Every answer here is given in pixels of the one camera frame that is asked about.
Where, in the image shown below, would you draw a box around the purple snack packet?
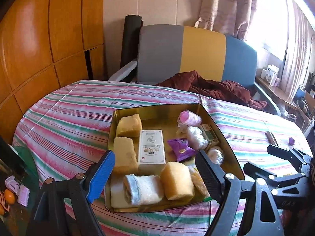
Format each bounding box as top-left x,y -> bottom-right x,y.
167,138 -> 196,162

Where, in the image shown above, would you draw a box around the white containers on desk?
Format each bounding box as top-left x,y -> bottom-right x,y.
260,65 -> 279,87

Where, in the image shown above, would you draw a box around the cereal bar packet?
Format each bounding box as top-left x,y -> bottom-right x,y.
265,131 -> 279,147

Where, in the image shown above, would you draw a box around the wooden desk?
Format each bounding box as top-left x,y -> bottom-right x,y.
255,76 -> 312,131

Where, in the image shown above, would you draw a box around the white sock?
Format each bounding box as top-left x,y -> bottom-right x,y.
123,174 -> 164,206

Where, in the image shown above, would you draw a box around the yellow sponge block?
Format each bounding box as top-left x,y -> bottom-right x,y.
113,137 -> 139,175

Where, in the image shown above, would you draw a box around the small purple packet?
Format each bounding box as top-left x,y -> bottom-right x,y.
288,137 -> 295,146

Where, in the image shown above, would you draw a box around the grey yellow blue chair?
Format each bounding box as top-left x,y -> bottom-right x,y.
110,25 -> 281,116

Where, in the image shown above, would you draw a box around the window curtain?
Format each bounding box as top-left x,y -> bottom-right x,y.
194,0 -> 257,40

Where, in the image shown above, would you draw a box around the white cardboard box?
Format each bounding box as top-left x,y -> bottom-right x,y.
138,129 -> 166,175

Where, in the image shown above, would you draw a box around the gold metal tin tray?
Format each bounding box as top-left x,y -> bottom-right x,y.
104,103 -> 245,213

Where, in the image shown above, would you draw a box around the large yellow sponge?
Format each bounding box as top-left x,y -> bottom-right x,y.
160,161 -> 195,200

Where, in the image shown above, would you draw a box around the small green gold box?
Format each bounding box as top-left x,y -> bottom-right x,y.
200,124 -> 220,150

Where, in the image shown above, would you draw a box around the white plastic bag bundle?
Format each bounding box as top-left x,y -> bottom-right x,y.
186,126 -> 208,151

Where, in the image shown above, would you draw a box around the dark red garment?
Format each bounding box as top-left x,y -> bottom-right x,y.
156,70 -> 267,110

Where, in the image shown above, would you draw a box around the yellow green snack bag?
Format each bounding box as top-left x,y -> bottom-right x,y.
188,164 -> 210,199

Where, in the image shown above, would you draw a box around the striped bed cloth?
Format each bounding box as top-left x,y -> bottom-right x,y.
12,79 -> 313,236

